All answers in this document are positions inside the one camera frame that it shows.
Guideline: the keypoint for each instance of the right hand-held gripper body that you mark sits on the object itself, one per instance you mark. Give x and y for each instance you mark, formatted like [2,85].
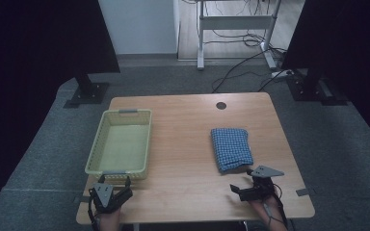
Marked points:
[260,189]

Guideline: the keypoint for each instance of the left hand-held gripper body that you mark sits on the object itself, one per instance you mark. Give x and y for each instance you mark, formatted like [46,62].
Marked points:
[104,195]

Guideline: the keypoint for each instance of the blue checked cloth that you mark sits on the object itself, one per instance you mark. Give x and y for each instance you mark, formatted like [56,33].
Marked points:
[232,149]

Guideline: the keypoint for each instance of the yellow-green plastic basket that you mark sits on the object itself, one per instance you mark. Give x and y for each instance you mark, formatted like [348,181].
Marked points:
[123,147]

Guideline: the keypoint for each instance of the person's right hand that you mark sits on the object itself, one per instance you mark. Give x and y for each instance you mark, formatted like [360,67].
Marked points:
[266,210]

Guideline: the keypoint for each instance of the person's left hand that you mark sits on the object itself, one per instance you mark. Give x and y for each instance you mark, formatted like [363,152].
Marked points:
[110,221]

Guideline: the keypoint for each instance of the grey tape strip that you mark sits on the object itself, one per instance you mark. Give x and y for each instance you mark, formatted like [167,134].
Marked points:
[81,199]
[302,192]

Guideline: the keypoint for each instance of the dark round table grommet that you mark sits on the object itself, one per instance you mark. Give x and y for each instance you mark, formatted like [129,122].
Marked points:
[221,105]

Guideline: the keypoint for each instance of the black stand base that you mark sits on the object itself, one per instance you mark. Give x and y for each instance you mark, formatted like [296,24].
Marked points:
[88,93]
[311,88]

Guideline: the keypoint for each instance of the white power strip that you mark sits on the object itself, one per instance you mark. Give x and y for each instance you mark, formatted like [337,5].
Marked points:
[282,73]

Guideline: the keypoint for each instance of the dark curtain panel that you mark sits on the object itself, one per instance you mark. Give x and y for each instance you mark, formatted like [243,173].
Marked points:
[343,38]
[38,48]

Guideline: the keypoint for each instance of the white desk frame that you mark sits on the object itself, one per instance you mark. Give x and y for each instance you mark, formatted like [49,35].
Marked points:
[234,22]

